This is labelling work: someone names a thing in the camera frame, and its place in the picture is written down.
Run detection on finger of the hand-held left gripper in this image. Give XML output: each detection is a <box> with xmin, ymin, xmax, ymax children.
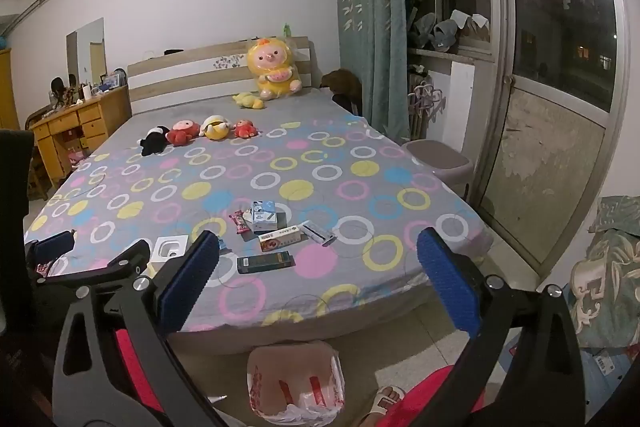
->
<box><xmin>102</xmin><ymin>239</ymin><xmax>152</xmax><ymax>289</ymax></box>
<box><xmin>25</xmin><ymin>230</ymin><xmax>77</xmax><ymax>279</ymax></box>

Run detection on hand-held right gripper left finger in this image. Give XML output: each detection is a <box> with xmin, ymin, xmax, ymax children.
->
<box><xmin>52</xmin><ymin>229</ymin><xmax>221</xmax><ymax>427</ymax></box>

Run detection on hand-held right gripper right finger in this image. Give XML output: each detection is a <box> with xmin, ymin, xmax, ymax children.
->
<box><xmin>416</xmin><ymin>227</ymin><xmax>586</xmax><ymax>427</ymax></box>

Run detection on white square box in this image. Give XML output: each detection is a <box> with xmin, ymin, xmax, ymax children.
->
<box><xmin>150</xmin><ymin>235</ymin><xmax>190</xmax><ymax>264</ymax></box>

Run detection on red candy wrapper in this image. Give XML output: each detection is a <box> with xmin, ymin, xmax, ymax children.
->
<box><xmin>229</xmin><ymin>210</ymin><xmax>251</xmax><ymax>235</ymax></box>

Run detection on small blue white box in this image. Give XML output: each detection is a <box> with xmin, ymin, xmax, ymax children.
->
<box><xmin>248</xmin><ymin>201</ymin><xmax>277</xmax><ymax>220</ymax></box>

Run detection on long white box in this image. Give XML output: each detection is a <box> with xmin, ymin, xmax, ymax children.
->
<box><xmin>299</xmin><ymin>221</ymin><xmax>337</xmax><ymax>247</ymax></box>

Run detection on dark green flat box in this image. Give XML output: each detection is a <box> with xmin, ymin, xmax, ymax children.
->
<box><xmin>236</xmin><ymin>252</ymin><xmax>296</xmax><ymax>275</ymax></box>

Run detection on red white toothpaste box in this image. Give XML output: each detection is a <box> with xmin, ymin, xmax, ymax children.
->
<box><xmin>259</xmin><ymin>227</ymin><xmax>307</xmax><ymax>254</ymax></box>

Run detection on wooden desk with drawers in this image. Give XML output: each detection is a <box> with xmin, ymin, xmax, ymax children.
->
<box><xmin>25</xmin><ymin>84</ymin><xmax>132</xmax><ymax>188</ymax></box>

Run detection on person's legs in red pants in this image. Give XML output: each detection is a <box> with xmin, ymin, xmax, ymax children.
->
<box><xmin>112</xmin><ymin>327</ymin><xmax>501</xmax><ymax>427</ymax></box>

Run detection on black white plush toy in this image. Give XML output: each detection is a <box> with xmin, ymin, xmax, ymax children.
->
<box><xmin>138</xmin><ymin>125</ymin><xmax>172</xmax><ymax>156</ymax></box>

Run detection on grey plastic stool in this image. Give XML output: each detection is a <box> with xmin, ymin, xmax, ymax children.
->
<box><xmin>402</xmin><ymin>139</ymin><xmax>473</xmax><ymax>185</ymax></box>

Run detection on yellow wardrobe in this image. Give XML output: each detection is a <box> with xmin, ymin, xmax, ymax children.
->
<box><xmin>0</xmin><ymin>47</ymin><xmax>21</xmax><ymax>130</ymax></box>

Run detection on beige slipper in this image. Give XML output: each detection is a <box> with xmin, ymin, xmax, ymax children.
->
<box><xmin>360</xmin><ymin>384</ymin><xmax>406</xmax><ymax>427</ymax></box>

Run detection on red round plush toy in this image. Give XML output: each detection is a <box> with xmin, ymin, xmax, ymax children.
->
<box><xmin>166</xmin><ymin>119</ymin><xmax>202</xmax><ymax>146</ymax></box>

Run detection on bed with circle print sheet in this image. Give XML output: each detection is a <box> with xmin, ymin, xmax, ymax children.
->
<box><xmin>22</xmin><ymin>87</ymin><xmax>493</xmax><ymax>353</ymax></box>

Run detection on clutter of desk items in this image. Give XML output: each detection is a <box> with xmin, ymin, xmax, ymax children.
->
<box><xmin>47</xmin><ymin>67</ymin><xmax>128</xmax><ymax>105</ymax></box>

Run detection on yellow white plush toy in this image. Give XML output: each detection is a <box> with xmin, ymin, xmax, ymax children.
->
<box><xmin>200</xmin><ymin>114</ymin><xmax>235</xmax><ymax>142</ymax></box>

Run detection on green patterned blanket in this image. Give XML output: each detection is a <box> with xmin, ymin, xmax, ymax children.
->
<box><xmin>570</xmin><ymin>196</ymin><xmax>640</xmax><ymax>350</ymax></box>

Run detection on blue package with label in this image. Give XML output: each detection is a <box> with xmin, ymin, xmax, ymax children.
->
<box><xmin>580</xmin><ymin>347</ymin><xmax>636</xmax><ymax>388</ymax></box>

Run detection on white board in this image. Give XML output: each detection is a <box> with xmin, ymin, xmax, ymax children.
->
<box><xmin>450</xmin><ymin>59</ymin><xmax>475</xmax><ymax>152</ymax></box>

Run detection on small yellow green plush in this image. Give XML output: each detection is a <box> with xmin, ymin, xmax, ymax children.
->
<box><xmin>232</xmin><ymin>92</ymin><xmax>267</xmax><ymax>110</ymax></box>

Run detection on wooden bed headboard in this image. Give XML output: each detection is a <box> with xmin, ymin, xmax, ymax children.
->
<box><xmin>126</xmin><ymin>36</ymin><xmax>317</xmax><ymax>118</ymax></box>

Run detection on sliding balcony door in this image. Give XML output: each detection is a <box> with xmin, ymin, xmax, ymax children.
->
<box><xmin>492</xmin><ymin>0</ymin><xmax>631</xmax><ymax>278</ymax></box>

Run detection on large yellow pig plush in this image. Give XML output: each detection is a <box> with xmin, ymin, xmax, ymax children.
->
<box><xmin>247</xmin><ymin>38</ymin><xmax>303</xmax><ymax>100</ymax></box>

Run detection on brown plush bear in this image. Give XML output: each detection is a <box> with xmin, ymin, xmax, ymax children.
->
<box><xmin>320</xmin><ymin>68</ymin><xmax>363</xmax><ymax>108</ymax></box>

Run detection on grey shoe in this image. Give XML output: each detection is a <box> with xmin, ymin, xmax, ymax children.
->
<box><xmin>432</xmin><ymin>19</ymin><xmax>460</xmax><ymax>52</ymax></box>
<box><xmin>411</xmin><ymin>13</ymin><xmax>441</xmax><ymax>50</ymax></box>

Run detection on cardboard with white paper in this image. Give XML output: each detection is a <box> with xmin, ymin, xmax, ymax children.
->
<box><xmin>450</xmin><ymin>9</ymin><xmax>492</xmax><ymax>42</ymax></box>

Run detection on teal leaf print curtain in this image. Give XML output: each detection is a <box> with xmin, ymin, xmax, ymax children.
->
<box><xmin>334</xmin><ymin>0</ymin><xmax>412</xmax><ymax>142</ymax></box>

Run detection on wall mirror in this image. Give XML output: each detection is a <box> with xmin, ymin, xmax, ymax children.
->
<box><xmin>66</xmin><ymin>18</ymin><xmax>107</xmax><ymax>82</ymax></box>

